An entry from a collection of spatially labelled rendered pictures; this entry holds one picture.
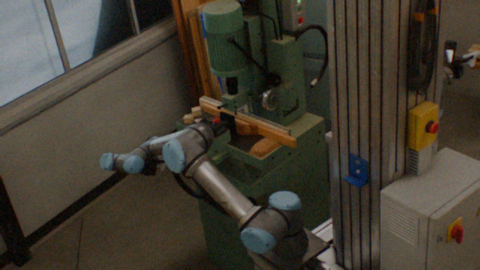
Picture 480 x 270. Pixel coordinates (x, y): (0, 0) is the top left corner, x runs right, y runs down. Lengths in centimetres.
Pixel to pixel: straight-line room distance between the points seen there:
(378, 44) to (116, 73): 260
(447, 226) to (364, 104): 44
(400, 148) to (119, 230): 238
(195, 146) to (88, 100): 187
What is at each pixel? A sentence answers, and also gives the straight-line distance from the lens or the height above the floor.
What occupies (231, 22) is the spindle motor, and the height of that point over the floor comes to 146.
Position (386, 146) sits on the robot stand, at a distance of 196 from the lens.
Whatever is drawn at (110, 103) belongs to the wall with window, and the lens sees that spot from 417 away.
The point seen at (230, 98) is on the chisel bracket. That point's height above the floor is 107.
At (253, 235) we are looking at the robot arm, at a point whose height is 102.
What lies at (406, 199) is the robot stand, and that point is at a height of 123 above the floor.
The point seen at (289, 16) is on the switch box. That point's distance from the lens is 291.
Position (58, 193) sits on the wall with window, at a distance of 408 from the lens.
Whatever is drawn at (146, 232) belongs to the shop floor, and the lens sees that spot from 393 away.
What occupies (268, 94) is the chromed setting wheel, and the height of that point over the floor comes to 106.
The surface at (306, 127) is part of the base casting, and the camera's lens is 316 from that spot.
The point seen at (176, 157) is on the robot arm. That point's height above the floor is 125.
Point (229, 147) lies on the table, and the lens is 289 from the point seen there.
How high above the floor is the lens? 245
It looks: 31 degrees down
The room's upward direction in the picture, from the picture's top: 8 degrees counter-clockwise
